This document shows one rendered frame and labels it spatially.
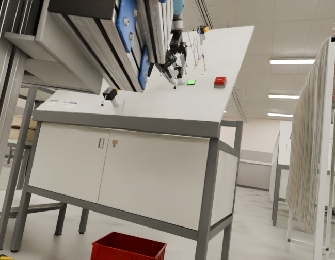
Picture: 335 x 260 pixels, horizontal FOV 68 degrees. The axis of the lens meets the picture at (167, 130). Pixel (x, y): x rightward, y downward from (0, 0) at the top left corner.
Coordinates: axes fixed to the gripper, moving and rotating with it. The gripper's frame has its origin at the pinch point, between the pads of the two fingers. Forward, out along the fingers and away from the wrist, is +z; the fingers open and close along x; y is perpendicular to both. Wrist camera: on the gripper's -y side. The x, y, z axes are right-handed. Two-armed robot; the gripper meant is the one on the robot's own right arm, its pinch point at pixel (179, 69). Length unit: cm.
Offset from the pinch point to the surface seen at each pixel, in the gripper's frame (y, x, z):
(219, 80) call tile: -7.1, -21.7, 7.2
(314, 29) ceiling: 388, -141, -21
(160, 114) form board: -24.3, 5.2, 19.0
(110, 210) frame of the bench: -43, 32, 63
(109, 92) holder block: -21.0, 32.7, 6.6
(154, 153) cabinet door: -31.2, 8.5, 36.3
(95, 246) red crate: -37, 51, 93
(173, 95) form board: -9.7, 1.9, 12.2
